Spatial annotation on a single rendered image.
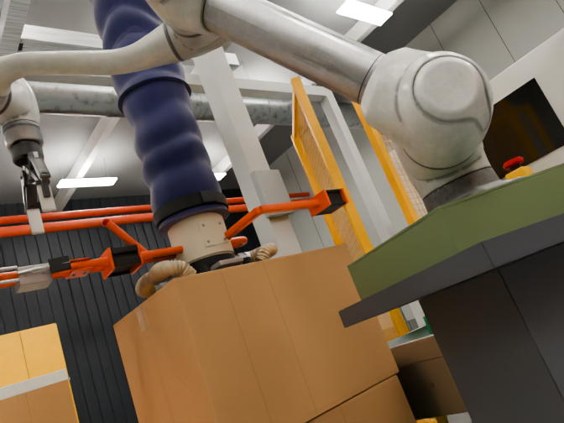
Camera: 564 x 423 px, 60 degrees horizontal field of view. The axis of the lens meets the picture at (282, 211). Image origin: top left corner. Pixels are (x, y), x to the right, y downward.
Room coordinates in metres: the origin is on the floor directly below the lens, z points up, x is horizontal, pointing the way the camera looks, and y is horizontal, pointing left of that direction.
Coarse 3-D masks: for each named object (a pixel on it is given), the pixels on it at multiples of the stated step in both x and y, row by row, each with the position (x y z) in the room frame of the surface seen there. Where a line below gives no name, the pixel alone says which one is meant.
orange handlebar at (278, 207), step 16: (256, 208) 1.23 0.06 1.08; (272, 208) 1.25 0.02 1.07; (288, 208) 1.29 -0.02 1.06; (304, 208) 1.34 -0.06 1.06; (240, 224) 1.29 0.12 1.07; (240, 240) 1.45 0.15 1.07; (144, 256) 1.24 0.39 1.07; (160, 256) 1.28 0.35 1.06; (16, 272) 1.04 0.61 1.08; (64, 272) 1.11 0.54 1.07; (80, 272) 1.15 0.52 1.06
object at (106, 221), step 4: (104, 220) 1.21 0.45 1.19; (108, 220) 1.22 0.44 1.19; (104, 224) 1.21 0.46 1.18; (108, 224) 1.22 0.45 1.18; (112, 224) 1.22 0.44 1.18; (108, 228) 1.22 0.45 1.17; (112, 228) 1.22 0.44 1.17; (116, 228) 1.23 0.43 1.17; (120, 228) 1.24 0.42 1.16; (116, 232) 1.23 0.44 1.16; (120, 232) 1.23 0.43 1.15; (124, 232) 1.24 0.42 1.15; (120, 236) 1.24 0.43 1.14; (124, 236) 1.24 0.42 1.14; (128, 236) 1.25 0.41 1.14; (124, 240) 1.24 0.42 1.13; (128, 240) 1.24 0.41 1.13; (132, 240) 1.25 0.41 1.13; (128, 244) 1.25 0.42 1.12; (132, 244) 1.25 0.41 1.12; (140, 244) 1.27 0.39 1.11; (140, 248) 1.26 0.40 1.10; (144, 248) 1.27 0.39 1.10
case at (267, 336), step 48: (192, 288) 1.09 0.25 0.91; (240, 288) 1.18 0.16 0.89; (288, 288) 1.28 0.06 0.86; (336, 288) 1.40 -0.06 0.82; (144, 336) 1.22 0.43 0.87; (192, 336) 1.06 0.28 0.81; (240, 336) 1.15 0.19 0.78; (288, 336) 1.24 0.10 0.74; (336, 336) 1.35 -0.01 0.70; (144, 384) 1.27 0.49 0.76; (192, 384) 1.10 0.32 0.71; (240, 384) 1.12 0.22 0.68; (288, 384) 1.21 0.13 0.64; (336, 384) 1.30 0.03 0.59
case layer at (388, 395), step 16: (384, 384) 1.42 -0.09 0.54; (400, 384) 1.46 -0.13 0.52; (352, 400) 1.33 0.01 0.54; (368, 400) 1.37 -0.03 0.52; (384, 400) 1.40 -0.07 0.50; (400, 400) 1.44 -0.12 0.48; (320, 416) 1.25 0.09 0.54; (336, 416) 1.28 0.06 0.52; (352, 416) 1.32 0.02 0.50; (368, 416) 1.35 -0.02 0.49; (384, 416) 1.39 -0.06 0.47; (400, 416) 1.43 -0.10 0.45
